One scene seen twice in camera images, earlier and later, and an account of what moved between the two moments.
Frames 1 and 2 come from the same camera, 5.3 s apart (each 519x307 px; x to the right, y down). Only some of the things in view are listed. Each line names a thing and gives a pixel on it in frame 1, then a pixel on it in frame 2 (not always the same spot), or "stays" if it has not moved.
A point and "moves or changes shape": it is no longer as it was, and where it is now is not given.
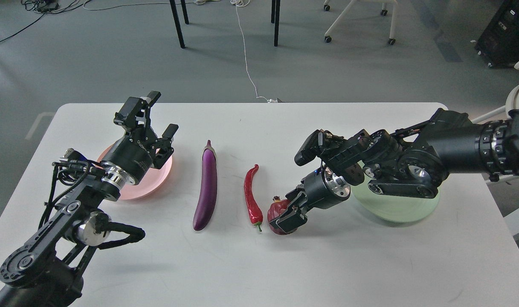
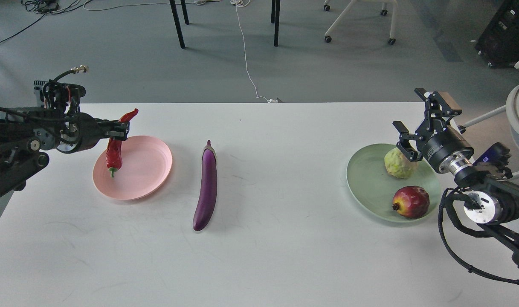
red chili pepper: x=255 y=213 moves or changes shape
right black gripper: x=318 y=189 -> x=445 y=148
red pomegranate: x=275 y=209 -> x=411 y=201
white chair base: x=391 y=41 stays
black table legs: x=179 y=36 stays
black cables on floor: x=47 y=7 stays
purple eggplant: x=206 y=200 stays
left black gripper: x=133 y=152 -> x=80 y=131
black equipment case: x=507 y=37 stays
